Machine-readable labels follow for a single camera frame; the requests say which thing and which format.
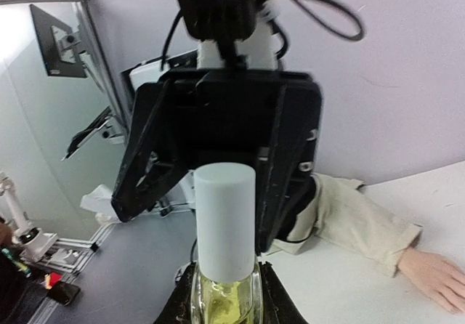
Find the mannequin hand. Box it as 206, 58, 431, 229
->
397, 248, 464, 315

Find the aluminium frame post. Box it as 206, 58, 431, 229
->
1, 0, 130, 135

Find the white nail polish bottle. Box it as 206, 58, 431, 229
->
190, 262, 264, 324

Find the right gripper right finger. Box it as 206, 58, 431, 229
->
259, 262, 308, 324

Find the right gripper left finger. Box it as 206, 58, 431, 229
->
154, 264, 196, 324

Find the wall mounted black monitor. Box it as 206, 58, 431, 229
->
29, 4, 87, 78

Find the small white desk robot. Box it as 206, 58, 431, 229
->
1, 171, 58, 262

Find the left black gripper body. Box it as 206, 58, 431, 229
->
156, 69, 317, 170

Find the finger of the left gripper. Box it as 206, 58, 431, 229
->
255, 84, 320, 254
111, 78, 198, 222

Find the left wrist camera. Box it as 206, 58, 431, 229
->
177, 0, 256, 42

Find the beige sleeve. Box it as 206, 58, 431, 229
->
273, 174, 422, 277

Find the black tablet on arm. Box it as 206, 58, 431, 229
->
62, 107, 126, 161

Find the black smartphone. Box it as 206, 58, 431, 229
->
46, 281, 81, 306

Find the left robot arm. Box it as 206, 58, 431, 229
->
111, 18, 323, 253

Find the seated person in black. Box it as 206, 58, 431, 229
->
0, 220, 48, 324

